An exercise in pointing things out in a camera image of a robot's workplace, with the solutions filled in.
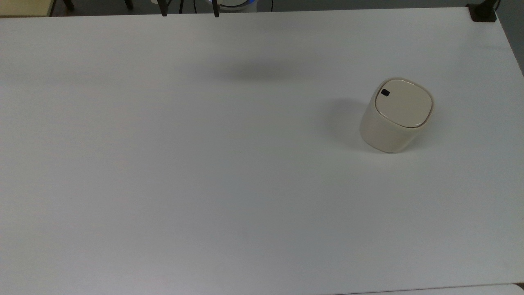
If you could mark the black chair leg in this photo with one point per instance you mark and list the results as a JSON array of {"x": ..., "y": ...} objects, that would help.
[
  {"x": 128, "y": 3},
  {"x": 68, "y": 4}
]

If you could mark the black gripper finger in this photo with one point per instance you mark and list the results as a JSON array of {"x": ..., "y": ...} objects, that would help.
[
  {"x": 164, "y": 8},
  {"x": 215, "y": 8}
]

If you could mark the black lid button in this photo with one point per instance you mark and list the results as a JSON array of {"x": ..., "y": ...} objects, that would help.
[{"x": 385, "y": 92}]

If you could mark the beige wooden cabinet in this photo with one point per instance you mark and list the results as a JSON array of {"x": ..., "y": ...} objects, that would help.
[{"x": 24, "y": 7}]

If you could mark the cream trash bin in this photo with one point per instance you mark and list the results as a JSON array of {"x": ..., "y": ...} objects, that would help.
[{"x": 389, "y": 137}]

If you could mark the cream trash bin lid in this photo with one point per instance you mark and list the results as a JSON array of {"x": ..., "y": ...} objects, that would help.
[{"x": 405, "y": 104}]

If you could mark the black table clamp mount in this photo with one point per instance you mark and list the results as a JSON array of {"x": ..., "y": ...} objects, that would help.
[{"x": 483, "y": 12}]

